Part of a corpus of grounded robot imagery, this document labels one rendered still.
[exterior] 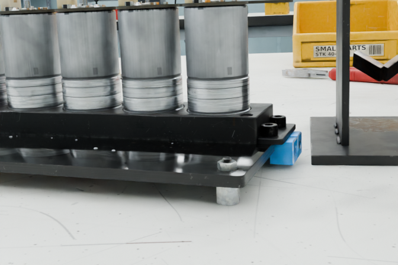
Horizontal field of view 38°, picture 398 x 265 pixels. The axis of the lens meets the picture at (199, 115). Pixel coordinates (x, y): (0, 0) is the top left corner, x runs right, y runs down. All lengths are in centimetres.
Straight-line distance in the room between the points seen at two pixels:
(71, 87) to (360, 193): 12
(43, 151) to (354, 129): 13
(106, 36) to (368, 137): 12
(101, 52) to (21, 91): 4
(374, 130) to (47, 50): 15
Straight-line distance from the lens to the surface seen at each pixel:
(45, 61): 25
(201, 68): 22
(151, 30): 22
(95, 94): 24
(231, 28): 21
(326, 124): 28
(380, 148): 24
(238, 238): 16
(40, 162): 21
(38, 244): 17
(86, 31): 24
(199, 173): 18
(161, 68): 22
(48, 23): 25
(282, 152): 22
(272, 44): 466
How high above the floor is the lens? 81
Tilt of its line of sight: 11 degrees down
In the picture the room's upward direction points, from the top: 2 degrees counter-clockwise
